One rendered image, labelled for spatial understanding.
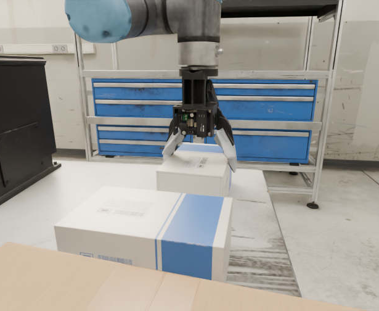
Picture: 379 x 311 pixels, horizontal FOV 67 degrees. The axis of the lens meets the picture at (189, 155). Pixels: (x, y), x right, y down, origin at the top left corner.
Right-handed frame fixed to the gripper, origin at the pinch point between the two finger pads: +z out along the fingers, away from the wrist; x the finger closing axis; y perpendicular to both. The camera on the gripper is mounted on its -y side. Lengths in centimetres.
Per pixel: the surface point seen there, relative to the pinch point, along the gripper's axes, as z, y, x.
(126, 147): 38, -134, -81
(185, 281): -9.7, 43.4, 7.8
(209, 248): -2.4, 30.0, 7.0
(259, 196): 6.3, -2.8, 12.5
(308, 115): 11, -146, 44
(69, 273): -9.7, 44.2, 1.4
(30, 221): 6.3, 17.2, -27.7
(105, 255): 0.3, 30.2, -5.1
